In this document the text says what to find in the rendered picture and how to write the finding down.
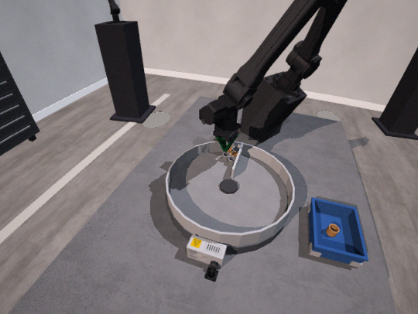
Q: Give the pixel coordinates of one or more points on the blue open crate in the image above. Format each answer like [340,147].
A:
[349,241]

